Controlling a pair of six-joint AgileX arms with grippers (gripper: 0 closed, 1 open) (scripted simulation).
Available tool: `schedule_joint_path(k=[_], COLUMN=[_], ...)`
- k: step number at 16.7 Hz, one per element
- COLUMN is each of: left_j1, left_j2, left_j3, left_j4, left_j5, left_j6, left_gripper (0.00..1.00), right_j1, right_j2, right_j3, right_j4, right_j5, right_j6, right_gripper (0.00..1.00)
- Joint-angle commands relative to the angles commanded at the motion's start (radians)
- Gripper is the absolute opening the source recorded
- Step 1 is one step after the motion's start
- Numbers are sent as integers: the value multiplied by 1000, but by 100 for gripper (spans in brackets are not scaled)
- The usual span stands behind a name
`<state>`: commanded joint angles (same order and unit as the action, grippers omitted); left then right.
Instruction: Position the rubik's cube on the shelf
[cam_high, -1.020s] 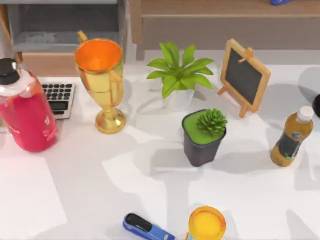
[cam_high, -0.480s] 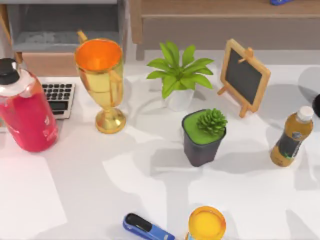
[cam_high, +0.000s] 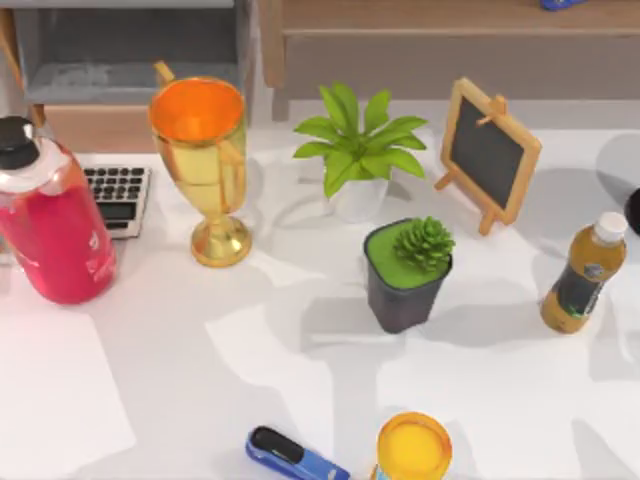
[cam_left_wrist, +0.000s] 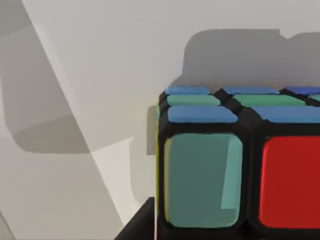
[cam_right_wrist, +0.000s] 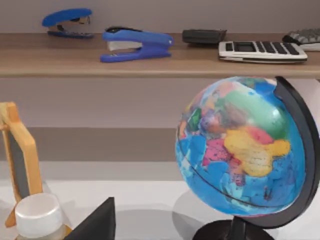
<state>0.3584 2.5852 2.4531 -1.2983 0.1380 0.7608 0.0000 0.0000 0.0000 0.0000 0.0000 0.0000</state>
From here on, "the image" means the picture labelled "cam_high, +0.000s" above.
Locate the gold trophy cup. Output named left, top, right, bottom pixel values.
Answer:
left=148, top=61, right=253, bottom=268

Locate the grey cabinet with wooden legs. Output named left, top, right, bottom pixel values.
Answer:
left=0, top=0, right=257, bottom=153

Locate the leafy plant in white pot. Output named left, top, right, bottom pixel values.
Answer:
left=292, top=82, right=429, bottom=224

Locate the blue and black stapler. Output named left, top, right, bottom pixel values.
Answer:
left=245, top=425, right=352, bottom=480

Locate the wooden shelf unit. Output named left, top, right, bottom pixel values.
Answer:
left=257, top=0, right=640, bottom=122

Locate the succulent in dark grey pot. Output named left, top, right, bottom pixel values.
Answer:
left=363, top=216, right=457, bottom=335

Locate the grey calculator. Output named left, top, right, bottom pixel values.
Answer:
left=82, top=166, right=153, bottom=240

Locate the amber bottle with white cap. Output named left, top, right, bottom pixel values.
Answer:
left=540, top=211, right=629, bottom=334

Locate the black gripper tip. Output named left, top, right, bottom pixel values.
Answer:
left=624, top=187, right=640, bottom=229

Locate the wooden framed blackboard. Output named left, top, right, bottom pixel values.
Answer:
left=433, top=76, right=543, bottom=236

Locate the red bottle with black cap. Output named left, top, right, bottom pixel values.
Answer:
left=0, top=116, right=119, bottom=306

